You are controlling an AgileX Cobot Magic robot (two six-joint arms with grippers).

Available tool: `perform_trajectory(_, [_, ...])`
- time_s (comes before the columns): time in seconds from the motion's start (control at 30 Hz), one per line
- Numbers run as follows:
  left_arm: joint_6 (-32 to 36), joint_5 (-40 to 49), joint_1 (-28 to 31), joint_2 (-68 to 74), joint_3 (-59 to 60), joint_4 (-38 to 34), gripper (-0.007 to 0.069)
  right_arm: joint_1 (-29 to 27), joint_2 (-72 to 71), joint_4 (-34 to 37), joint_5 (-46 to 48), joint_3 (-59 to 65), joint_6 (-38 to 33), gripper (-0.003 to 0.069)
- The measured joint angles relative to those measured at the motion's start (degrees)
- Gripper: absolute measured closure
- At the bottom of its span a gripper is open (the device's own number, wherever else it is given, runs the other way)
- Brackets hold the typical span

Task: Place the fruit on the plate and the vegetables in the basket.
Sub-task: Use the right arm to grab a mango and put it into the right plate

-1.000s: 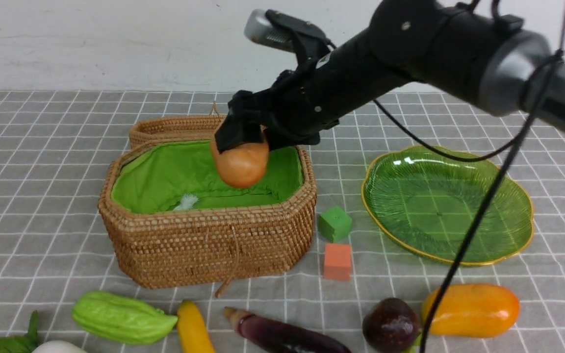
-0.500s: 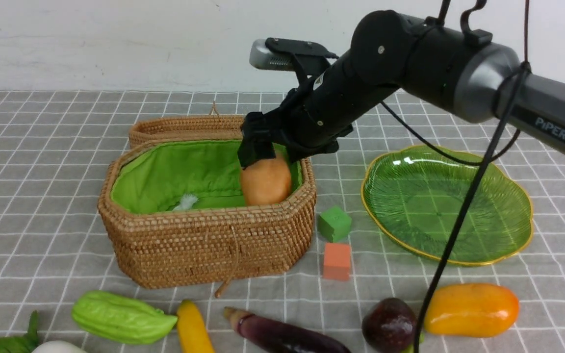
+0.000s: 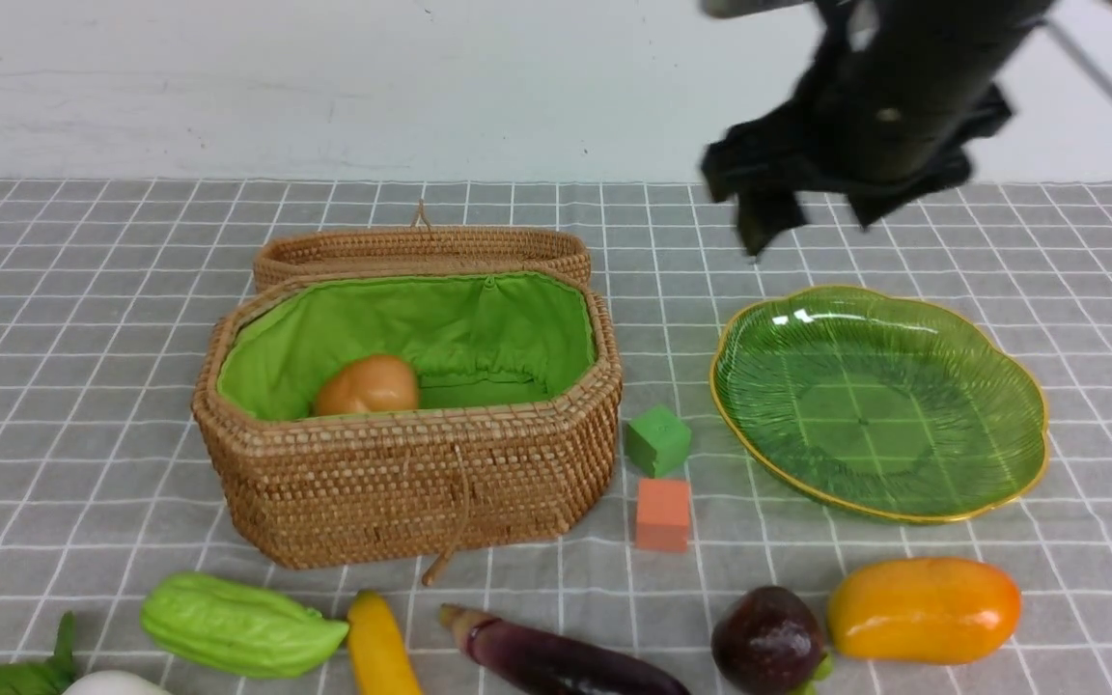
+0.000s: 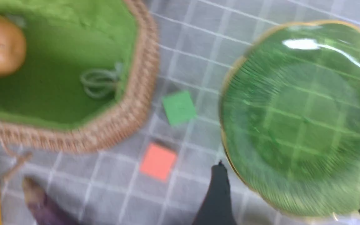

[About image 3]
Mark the white radish with green leaves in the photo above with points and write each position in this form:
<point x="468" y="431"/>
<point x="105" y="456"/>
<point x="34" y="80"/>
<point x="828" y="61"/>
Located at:
<point x="59" y="674"/>

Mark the dark purple mangosteen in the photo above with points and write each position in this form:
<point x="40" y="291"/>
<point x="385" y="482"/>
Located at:
<point x="770" y="642"/>

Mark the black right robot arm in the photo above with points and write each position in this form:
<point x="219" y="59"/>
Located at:
<point x="894" y="93"/>

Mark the orange foam cube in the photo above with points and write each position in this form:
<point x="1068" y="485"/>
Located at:
<point x="663" y="515"/>

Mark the yellow orange mango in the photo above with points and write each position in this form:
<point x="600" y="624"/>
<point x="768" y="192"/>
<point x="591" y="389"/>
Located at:
<point x="935" y="610"/>

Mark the purple eggplant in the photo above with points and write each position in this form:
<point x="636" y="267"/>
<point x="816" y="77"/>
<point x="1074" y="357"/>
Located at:
<point x="540" y="662"/>

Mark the woven rattan basket green lining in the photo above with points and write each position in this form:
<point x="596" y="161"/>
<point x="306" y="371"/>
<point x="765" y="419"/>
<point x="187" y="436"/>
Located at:
<point x="514" y="440"/>

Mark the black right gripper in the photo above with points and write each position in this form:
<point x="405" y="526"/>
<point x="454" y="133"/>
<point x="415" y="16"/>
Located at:
<point x="821" y="140"/>

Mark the yellow banana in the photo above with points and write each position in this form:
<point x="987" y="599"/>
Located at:
<point x="376" y="647"/>

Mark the green foam cube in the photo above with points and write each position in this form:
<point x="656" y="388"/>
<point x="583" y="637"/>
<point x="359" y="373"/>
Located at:
<point x="657" y="441"/>

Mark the green glass leaf plate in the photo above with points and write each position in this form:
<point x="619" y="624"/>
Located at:
<point x="882" y="406"/>

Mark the green bitter gourd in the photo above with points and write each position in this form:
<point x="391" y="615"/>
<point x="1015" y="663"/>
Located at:
<point x="251" y="632"/>

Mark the woven rattan basket lid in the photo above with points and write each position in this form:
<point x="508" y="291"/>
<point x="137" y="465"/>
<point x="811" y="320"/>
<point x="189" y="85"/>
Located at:
<point x="419" y="245"/>

